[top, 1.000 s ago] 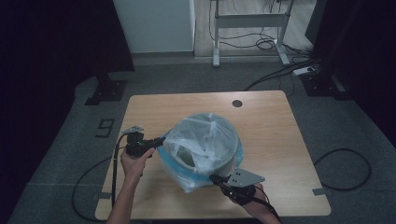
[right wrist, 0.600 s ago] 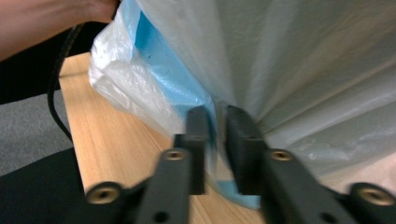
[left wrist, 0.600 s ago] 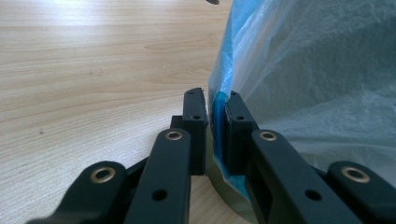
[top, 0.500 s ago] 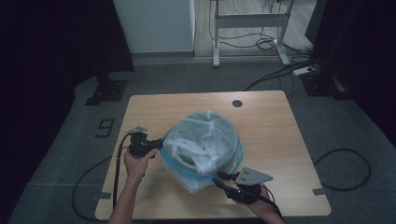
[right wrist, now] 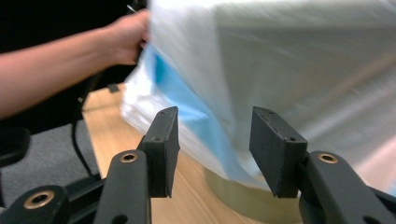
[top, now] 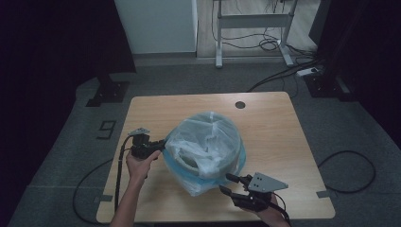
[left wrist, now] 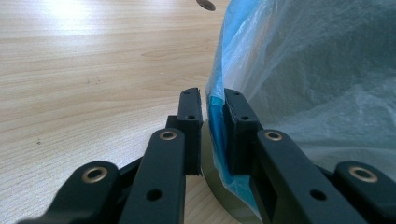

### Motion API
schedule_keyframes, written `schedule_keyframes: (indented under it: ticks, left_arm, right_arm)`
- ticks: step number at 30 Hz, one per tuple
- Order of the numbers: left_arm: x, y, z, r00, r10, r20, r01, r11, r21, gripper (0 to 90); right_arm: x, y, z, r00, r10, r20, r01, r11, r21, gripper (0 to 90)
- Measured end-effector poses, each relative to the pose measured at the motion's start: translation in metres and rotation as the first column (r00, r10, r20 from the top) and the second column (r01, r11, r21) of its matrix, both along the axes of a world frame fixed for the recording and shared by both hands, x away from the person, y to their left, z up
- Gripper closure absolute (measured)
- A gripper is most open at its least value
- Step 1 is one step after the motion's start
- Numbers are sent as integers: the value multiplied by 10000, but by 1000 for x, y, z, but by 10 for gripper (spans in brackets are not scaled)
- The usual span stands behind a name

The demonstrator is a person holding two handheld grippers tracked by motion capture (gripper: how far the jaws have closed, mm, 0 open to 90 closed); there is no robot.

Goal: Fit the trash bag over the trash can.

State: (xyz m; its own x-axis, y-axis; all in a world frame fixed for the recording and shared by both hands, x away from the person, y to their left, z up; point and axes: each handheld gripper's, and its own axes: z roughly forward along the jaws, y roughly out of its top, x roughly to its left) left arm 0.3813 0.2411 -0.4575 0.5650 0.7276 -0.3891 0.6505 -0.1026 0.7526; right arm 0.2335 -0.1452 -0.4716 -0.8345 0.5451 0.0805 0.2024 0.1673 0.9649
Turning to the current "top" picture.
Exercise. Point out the white plastic bag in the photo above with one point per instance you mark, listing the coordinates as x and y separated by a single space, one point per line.
205 138

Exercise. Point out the black curtain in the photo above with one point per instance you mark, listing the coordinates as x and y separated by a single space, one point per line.
362 63
47 47

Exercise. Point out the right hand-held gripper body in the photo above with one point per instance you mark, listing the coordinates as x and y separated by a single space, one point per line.
265 184

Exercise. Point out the blue plastic bag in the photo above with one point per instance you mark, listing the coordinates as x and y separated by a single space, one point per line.
192 186

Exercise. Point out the black stand base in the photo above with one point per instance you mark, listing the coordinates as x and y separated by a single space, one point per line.
327 86
108 93

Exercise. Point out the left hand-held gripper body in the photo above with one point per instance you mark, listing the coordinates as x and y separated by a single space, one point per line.
142 145

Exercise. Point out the person's right hand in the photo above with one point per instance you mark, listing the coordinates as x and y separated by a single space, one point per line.
271 213

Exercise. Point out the grey tape piece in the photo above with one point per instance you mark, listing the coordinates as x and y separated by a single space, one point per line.
322 194
104 198

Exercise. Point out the black table grommet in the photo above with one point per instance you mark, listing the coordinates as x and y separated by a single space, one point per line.
240 105

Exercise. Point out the white cabinet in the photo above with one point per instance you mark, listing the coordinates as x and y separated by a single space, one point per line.
157 25

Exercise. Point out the white power strip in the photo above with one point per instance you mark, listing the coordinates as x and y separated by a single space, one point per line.
307 71

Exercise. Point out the white desk frame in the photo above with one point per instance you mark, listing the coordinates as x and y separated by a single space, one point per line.
252 20

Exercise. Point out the person's left hand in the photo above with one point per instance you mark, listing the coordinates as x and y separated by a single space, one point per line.
138 167

